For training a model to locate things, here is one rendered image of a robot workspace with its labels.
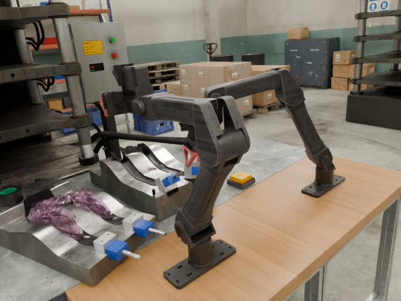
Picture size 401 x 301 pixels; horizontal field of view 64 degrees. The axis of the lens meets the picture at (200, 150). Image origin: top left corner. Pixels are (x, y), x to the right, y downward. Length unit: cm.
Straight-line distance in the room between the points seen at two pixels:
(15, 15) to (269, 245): 138
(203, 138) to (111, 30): 134
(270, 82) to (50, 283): 84
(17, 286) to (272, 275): 64
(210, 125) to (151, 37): 794
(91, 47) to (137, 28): 657
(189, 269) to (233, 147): 37
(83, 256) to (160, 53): 790
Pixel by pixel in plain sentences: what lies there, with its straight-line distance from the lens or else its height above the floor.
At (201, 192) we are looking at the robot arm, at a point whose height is 103.
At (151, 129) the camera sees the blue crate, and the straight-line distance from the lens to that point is 495.
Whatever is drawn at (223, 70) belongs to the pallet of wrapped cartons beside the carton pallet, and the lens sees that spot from 496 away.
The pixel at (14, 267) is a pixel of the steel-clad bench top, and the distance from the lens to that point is 107.
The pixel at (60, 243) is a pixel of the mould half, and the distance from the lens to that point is 97.
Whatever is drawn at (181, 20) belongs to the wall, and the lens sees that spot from 897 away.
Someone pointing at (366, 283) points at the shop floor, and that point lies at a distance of 213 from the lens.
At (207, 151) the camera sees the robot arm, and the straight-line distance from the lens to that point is 61.
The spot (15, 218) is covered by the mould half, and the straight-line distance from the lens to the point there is 116.
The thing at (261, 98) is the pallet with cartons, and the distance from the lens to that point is 576.
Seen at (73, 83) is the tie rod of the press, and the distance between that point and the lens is 164.
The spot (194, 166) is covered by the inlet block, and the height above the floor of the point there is 94.
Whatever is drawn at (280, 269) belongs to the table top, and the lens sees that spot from 87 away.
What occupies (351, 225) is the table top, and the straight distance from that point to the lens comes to 107.
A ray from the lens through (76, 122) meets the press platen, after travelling 165.
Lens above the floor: 135
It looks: 19 degrees down
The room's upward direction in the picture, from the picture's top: 5 degrees counter-clockwise
